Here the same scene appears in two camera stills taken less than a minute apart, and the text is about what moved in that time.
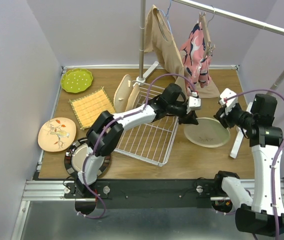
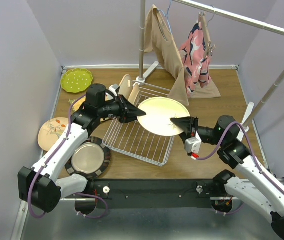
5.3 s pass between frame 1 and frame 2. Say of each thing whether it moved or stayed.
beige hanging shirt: stayed
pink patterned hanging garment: stayed
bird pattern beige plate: stayed
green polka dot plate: stayed
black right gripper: moved
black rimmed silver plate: stayed
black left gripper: moved
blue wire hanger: stayed
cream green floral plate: moved
